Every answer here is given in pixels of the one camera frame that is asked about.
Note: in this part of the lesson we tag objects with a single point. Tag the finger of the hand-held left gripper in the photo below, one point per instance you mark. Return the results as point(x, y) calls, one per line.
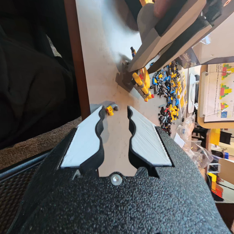
point(146, 53)
point(197, 38)

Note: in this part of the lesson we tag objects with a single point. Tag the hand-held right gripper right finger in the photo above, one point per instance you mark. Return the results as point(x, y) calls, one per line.
point(149, 146)

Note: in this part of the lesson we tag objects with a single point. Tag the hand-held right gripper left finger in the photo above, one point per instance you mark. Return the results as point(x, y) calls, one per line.
point(82, 146)

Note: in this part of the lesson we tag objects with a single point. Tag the yellow panel vehicle assembly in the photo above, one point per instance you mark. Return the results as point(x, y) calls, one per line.
point(144, 82)

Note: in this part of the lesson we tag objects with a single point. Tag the grey desk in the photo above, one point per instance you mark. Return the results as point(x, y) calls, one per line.
point(102, 54)

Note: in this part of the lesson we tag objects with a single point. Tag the person's left hand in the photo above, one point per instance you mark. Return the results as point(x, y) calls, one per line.
point(161, 8)

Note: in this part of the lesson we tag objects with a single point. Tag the small clear plastic bag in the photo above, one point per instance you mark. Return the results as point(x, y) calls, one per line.
point(185, 126)

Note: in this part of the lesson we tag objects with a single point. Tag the pile of small building pieces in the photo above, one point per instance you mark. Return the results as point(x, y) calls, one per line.
point(168, 95)

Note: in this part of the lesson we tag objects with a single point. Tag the white flat device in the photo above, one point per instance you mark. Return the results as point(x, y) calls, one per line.
point(192, 93)

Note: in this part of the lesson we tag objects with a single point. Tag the yellow black sticker sheet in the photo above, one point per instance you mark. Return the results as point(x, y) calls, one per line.
point(183, 95)

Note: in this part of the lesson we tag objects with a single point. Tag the printed building-blocks poster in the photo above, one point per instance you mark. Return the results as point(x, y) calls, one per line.
point(219, 95)

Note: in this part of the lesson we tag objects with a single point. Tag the coloured storage bins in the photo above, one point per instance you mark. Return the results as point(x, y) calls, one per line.
point(215, 186)

